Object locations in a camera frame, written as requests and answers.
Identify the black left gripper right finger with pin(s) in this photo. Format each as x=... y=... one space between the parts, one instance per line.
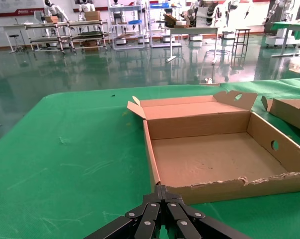
x=175 y=211

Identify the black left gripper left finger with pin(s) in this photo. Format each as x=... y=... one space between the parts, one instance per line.
x=150 y=211

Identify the small open cardboard box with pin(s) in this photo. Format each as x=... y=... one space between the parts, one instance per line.
x=202 y=159

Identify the large torn cardboard box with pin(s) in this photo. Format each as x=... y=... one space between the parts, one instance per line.
x=292 y=112

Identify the green table cloth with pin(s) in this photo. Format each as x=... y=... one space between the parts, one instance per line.
x=65 y=149

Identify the white workshop table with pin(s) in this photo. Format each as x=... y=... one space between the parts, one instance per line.
x=192 y=29

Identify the open brown carton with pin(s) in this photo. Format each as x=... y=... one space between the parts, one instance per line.
x=172 y=20

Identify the black metal stand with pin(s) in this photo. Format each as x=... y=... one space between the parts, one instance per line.
x=242 y=30

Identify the closed brown carton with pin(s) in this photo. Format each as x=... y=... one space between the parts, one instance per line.
x=92 y=15

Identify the metal pipe rack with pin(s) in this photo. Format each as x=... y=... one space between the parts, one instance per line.
x=65 y=25

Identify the white humanoid robot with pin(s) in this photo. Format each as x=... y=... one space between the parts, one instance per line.
x=86 y=6
x=52 y=8

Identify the green covered table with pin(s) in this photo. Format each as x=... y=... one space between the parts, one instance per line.
x=289 y=25

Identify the round black stool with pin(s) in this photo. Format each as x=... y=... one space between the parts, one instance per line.
x=14 y=36

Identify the white desk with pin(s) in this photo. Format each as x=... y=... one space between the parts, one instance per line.
x=10 y=26

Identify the white shelving frame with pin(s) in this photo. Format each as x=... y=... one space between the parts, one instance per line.
x=112 y=25

